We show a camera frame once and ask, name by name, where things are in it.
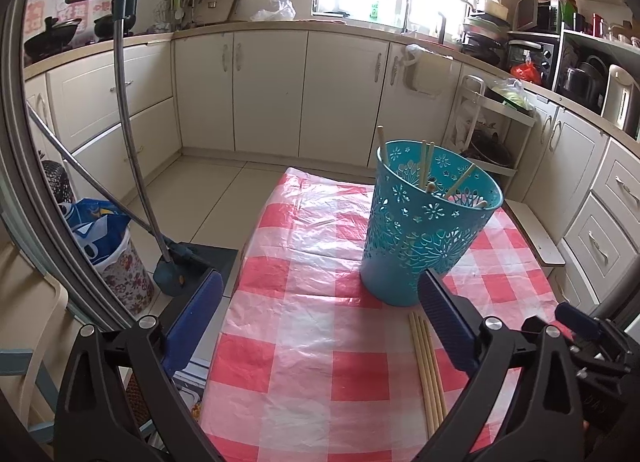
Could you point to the white storage cart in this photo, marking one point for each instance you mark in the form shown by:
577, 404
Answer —
475, 111

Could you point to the red plastic bag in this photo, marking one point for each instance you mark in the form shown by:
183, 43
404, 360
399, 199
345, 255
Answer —
526, 73

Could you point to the cream lower kitchen cabinets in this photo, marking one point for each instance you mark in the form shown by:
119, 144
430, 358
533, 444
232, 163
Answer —
270, 91

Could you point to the stacked folding wooden chairs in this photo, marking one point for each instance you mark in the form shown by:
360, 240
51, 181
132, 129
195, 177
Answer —
35, 322

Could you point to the black mesh basket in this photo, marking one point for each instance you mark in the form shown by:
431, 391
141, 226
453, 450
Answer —
57, 181

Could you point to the black rice cooker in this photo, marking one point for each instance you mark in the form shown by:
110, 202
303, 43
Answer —
582, 84

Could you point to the dark wok with lid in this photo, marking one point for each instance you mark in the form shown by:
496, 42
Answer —
490, 149

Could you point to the chrome curved faucet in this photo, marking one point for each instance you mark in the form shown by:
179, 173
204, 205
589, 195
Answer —
402, 6

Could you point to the white kitchen shelf unit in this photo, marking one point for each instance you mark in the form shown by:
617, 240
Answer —
600, 46

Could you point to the dark faucet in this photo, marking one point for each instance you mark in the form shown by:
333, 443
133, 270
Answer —
442, 26

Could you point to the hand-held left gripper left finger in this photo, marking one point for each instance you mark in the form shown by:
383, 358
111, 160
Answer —
192, 322

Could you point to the black toaster oven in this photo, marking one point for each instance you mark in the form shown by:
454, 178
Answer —
537, 54

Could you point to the white plastic bag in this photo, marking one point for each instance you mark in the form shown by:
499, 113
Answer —
274, 10

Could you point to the red checked plastic tablecloth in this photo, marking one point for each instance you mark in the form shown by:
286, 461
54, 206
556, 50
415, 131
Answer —
310, 332

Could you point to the floral bucket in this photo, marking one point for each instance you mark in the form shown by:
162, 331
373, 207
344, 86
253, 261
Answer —
127, 277

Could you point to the black wok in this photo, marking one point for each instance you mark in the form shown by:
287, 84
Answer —
52, 36
112, 26

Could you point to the teal perforated plastic bin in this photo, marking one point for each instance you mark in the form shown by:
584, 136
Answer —
420, 237

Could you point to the grey hanging tray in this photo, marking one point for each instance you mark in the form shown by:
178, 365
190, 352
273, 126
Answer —
217, 6

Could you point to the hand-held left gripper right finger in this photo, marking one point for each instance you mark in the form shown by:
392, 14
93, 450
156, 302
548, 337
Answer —
450, 327

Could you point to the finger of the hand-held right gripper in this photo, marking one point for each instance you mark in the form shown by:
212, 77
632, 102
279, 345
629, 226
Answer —
597, 364
577, 319

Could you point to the dish rack with dishes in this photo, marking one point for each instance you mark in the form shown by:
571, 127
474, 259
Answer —
482, 31

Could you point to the blue plastic bag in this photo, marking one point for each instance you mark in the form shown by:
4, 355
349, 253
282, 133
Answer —
95, 229

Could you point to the small microwave oven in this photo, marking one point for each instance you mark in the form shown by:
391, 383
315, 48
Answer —
535, 14

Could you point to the white hanging waste bin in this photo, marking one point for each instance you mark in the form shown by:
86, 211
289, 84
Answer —
430, 71

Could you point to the green bottle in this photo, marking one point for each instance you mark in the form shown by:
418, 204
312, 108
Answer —
374, 9

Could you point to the white electric thermos pot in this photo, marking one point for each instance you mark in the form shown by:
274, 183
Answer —
620, 99

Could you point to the bag of vegetables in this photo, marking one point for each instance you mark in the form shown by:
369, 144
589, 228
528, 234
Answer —
515, 94

